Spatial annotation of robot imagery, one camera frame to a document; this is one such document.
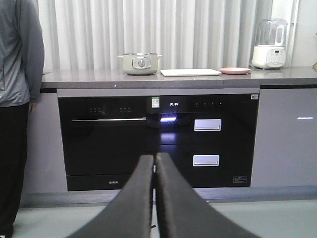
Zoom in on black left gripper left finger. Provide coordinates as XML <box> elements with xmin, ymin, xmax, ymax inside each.
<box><xmin>69</xmin><ymin>155</ymin><xmax>154</xmax><ymax>238</ymax></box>

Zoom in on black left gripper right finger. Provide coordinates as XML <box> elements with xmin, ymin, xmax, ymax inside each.
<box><xmin>156</xmin><ymin>153</ymin><xmax>257</xmax><ymax>238</ymax></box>

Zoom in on pink round plate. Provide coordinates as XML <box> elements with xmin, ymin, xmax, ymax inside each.
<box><xmin>219</xmin><ymin>67</ymin><xmax>251</xmax><ymax>75</ymax></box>

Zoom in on cream bear tray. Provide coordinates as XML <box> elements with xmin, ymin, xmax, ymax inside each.
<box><xmin>160</xmin><ymin>69</ymin><xmax>221</xmax><ymax>77</ymax></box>

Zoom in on black built-in drawer cabinet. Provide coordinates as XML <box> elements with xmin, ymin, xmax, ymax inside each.
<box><xmin>159</xmin><ymin>94</ymin><xmax>258</xmax><ymax>188</ymax></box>

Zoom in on black built-in dishwasher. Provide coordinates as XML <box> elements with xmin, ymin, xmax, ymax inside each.
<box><xmin>58</xmin><ymin>96</ymin><xmax>159</xmax><ymax>191</ymax></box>

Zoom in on grey cabinet door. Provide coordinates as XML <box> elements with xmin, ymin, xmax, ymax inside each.
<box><xmin>251</xmin><ymin>88</ymin><xmax>317</xmax><ymax>187</ymax></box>

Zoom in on green electric cooking pot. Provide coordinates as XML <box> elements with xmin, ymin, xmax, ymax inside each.
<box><xmin>117</xmin><ymin>53</ymin><xmax>162</xmax><ymax>75</ymax></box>

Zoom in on white blender appliance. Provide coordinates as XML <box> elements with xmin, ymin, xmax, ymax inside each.
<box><xmin>252</xmin><ymin>19</ymin><xmax>287</xmax><ymax>69</ymax></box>

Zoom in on grey white curtain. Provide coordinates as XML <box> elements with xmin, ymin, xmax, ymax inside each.
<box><xmin>37</xmin><ymin>0</ymin><xmax>317</xmax><ymax>71</ymax></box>

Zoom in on person in grey shirt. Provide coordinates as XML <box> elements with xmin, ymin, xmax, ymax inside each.
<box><xmin>0</xmin><ymin>0</ymin><xmax>45</xmax><ymax>238</ymax></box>

